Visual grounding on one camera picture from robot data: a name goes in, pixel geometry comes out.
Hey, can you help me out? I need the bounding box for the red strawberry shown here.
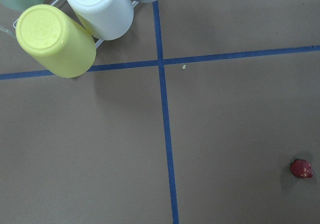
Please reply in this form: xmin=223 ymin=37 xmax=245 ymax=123
xmin=289 ymin=159 xmax=313 ymax=179

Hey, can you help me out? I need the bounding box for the white plastic cup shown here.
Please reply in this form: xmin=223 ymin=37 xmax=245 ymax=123
xmin=67 ymin=0 xmax=134 ymax=41

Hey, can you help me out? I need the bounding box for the yellow plastic cup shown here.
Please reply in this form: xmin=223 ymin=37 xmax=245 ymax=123
xmin=15 ymin=4 xmax=96 ymax=78

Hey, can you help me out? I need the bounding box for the white wire cup rack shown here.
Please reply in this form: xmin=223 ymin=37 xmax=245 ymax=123
xmin=0 ymin=0 xmax=140 ymax=50

